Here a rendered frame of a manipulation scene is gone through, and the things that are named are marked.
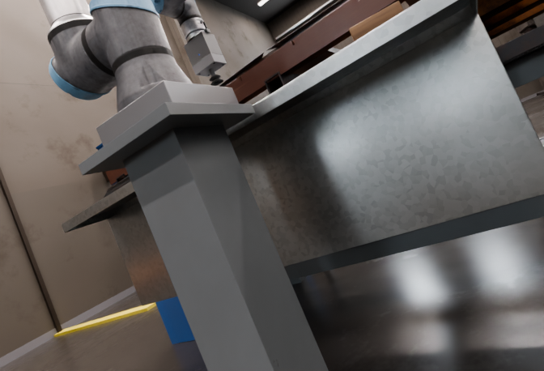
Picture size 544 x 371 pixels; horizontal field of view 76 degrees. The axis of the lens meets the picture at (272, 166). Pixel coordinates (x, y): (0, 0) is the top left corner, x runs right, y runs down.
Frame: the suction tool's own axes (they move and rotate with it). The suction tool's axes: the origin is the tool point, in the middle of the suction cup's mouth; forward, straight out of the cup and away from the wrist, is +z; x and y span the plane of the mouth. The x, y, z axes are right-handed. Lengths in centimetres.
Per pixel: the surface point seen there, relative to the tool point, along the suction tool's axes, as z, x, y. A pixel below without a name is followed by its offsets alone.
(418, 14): 22, 30, -58
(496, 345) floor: 88, 8, -45
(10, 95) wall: -193, -137, 370
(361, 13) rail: 10, 9, -48
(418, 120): 37, 13, -50
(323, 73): 22, 29, -41
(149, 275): 48, 10, 52
